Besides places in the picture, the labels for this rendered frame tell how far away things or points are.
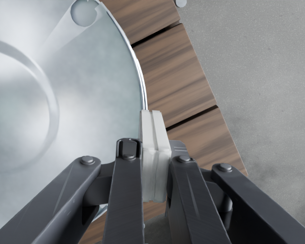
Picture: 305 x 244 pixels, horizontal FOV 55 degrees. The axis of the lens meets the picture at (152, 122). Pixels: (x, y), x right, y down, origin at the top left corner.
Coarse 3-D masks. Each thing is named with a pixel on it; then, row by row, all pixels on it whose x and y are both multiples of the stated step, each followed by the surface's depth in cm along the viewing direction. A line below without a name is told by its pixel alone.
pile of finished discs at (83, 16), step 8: (80, 0) 25; (96, 0) 25; (72, 8) 25; (80, 8) 26; (88, 8) 26; (72, 16) 26; (80, 16) 26; (88, 16) 26; (80, 24) 26; (88, 24) 26; (128, 40) 29; (144, 88) 27; (144, 96) 27; (144, 104) 28; (104, 208) 31; (96, 216) 31
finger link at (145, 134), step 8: (144, 112) 20; (144, 120) 18; (144, 128) 17; (152, 128) 17; (144, 136) 16; (152, 136) 16; (144, 144) 15; (152, 144) 15; (144, 152) 14; (152, 152) 14; (144, 160) 14; (152, 160) 14; (144, 168) 14; (152, 168) 14; (144, 176) 14; (152, 176) 15; (144, 184) 15; (152, 184) 15; (144, 192) 15; (144, 200) 15
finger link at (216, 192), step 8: (176, 144) 17; (184, 144) 17; (176, 152) 16; (184, 152) 16; (168, 168) 14; (200, 168) 14; (168, 176) 14; (208, 176) 14; (168, 184) 14; (208, 184) 13; (216, 184) 13; (168, 192) 14; (216, 192) 13; (224, 192) 13; (216, 200) 13; (224, 200) 13; (216, 208) 13; (224, 208) 13
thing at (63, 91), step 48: (0, 0) 24; (48, 0) 24; (0, 48) 25; (48, 48) 26; (96, 48) 26; (0, 96) 26; (48, 96) 26; (96, 96) 27; (0, 144) 27; (48, 144) 28; (96, 144) 28; (0, 192) 30
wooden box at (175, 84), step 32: (128, 0) 28; (160, 0) 28; (128, 32) 29; (160, 32) 40; (160, 64) 30; (192, 64) 30; (160, 96) 31; (192, 96) 31; (192, 128) 32; (224, 128) 32; (224, 160) 33; (96, 224) 35
